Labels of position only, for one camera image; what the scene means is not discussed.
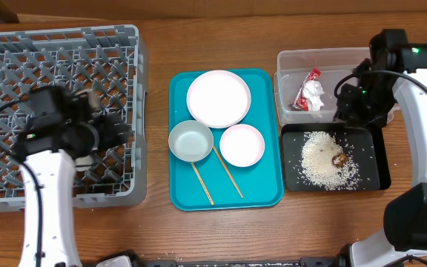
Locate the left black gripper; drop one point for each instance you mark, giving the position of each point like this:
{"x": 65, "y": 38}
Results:
{"x": 110, "y": 134}

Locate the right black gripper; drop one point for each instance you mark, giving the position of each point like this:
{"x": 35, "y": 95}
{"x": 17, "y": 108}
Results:
{"x": 349, "y": 104}

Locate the white tissue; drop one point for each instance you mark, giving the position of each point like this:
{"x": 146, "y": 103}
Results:
{"x": 311, "y": 96}

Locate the dark brown food scrap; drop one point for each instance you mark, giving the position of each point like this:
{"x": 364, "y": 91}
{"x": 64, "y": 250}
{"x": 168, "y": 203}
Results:
{"x": 339, "y": 160}

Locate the red snack wrapper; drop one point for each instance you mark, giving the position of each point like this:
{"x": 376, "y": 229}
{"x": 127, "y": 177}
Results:
{"x": 313, "y": 75}

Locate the pile of white rice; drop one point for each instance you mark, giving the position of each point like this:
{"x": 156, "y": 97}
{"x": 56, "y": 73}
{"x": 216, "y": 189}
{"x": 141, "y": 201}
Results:
{"x": 315, "y": 168}

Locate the grey shallow bowl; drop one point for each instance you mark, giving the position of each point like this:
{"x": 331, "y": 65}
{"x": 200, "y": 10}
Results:
{"x": 191, "y": 141}

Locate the wooden chopstick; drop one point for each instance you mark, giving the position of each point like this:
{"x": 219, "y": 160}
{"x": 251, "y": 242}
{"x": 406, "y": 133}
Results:
{"x": 207, "y": 193}
{"x": 227, "y": 171}

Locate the large white round plate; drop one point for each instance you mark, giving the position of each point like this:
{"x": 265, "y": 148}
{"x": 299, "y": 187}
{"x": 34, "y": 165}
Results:
{"x": 218, "y": 98}

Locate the small pink-rimmed white bowl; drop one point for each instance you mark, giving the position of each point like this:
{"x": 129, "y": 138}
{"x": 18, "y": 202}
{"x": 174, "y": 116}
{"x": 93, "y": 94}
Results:
{"x": 242, "y": 145}

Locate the white ceramic cup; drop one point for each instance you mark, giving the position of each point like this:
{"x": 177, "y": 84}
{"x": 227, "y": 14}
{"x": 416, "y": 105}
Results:
{"x": 84, "y": 163}

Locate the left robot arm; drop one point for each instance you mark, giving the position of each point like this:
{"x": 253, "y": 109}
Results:
{"x": 64, "y": 127}

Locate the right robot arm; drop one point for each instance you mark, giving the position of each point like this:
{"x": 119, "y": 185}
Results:
{"x": 394, "y": 74}

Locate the black plastic waste tray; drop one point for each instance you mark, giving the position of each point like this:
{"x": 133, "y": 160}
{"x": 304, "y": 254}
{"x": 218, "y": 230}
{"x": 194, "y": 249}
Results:
{"x": 369, "y": 148}

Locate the clear plastic waste bin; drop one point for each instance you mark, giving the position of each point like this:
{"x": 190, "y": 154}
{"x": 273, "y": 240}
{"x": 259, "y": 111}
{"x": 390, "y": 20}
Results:
{"x": 293, "y": 66}

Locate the grey plastic dishwasher rack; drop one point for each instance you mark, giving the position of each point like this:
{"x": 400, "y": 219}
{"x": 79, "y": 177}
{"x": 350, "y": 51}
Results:
{"x": 112, "y": 62}

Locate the teal plastic serving tray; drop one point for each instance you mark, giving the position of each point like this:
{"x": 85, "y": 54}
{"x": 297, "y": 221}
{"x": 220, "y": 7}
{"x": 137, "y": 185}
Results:
{"x": 259, "y": 185}

